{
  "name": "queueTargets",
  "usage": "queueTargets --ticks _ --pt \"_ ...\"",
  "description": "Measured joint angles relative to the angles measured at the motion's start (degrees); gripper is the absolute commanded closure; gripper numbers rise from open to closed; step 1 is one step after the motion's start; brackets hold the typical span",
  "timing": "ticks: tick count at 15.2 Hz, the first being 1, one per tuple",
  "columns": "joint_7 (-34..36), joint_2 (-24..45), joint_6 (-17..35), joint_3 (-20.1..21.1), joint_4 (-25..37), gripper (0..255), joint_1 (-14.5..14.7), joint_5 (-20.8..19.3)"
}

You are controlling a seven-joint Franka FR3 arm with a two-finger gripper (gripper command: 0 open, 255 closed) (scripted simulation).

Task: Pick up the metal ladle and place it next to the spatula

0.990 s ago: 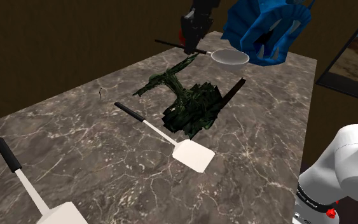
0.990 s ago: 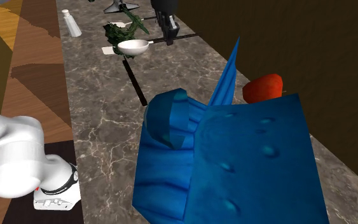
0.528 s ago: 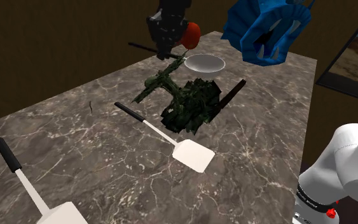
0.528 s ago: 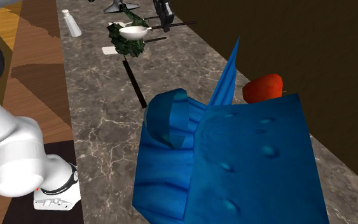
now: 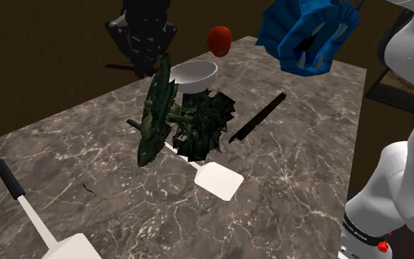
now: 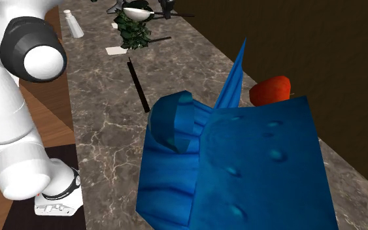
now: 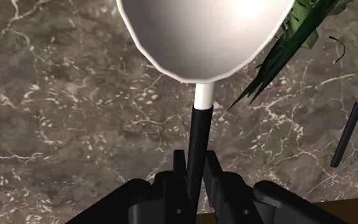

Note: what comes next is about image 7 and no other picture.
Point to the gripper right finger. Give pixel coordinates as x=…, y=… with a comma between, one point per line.
x=243, y=201

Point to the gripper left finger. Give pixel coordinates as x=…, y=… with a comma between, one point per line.
x=160, y=198

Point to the green leafy plant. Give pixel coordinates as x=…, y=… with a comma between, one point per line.
x=285, y=43

